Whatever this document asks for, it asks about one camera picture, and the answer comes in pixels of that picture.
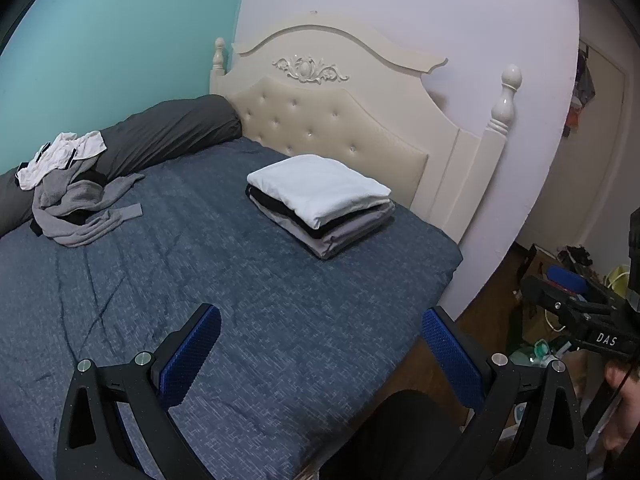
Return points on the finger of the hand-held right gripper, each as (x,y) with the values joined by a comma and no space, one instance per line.
(545,292)
(567,277)

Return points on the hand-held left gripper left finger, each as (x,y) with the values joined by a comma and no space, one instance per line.
(192,355)

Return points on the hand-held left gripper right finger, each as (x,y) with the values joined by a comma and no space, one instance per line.
(450,355)

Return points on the white long-sleeve shirt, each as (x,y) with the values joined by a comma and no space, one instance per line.
(320,185)

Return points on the person's right hand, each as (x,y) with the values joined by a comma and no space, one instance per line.
(630,400)

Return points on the brown cardboard box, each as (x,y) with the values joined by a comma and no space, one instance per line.
(537,262)

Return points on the person's dark clothing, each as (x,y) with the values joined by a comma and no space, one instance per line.
(400,435)

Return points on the white door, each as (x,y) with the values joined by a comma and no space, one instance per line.
(607,160)

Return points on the folded black and grey garment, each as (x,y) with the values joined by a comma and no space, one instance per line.
(330,240)

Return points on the colourful hanging bag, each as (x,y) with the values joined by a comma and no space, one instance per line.
(582,90)

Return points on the dark grey long pillow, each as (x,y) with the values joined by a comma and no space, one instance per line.
(165,130)

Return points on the white shirt with black trim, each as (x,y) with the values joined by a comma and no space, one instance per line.
(55,155)

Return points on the cream tufted headboard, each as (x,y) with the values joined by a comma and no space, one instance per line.
(325,110)

